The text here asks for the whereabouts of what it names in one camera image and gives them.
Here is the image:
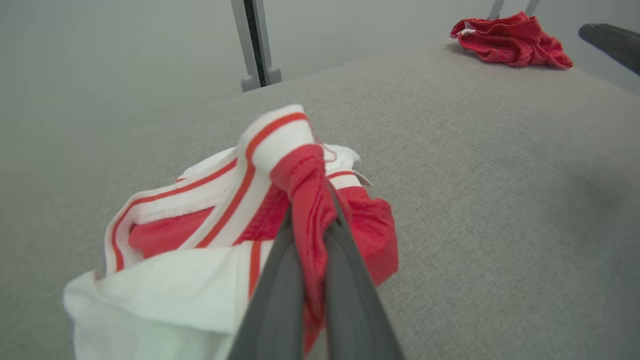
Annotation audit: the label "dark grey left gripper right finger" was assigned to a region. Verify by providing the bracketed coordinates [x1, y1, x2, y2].
[324, 185, 407, 360]

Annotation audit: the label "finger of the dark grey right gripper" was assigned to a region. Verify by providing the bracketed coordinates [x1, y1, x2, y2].
[578, 22, 640, 77]

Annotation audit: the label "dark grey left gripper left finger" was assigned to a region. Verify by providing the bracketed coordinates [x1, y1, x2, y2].
[227, 205, 307, 360]

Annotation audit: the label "red white t-shirt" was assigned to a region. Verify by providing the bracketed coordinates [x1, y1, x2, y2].
[62, 103, 400, 360]

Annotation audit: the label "red basketball shorts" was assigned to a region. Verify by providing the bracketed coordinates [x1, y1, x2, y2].
[449, 11, 575, 70]

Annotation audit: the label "grey partition post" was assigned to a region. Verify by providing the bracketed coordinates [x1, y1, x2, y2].
[230, 0, 283, 93]

